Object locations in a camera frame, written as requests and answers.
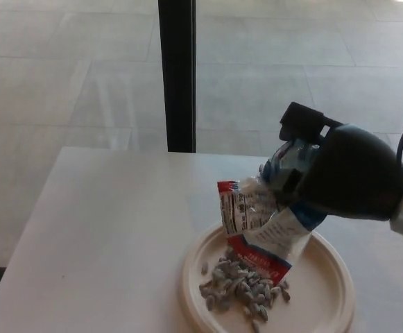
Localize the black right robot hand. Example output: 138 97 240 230
278 101 403 223

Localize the sunflower seed bag red blue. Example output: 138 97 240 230
216 137 327 282

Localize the beige round paper plate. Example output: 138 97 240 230
177 221 356 333

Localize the pile of sunflower seeds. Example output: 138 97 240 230
198 254 292 333

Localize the black vertical window frame post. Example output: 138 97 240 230
157 0 198 154

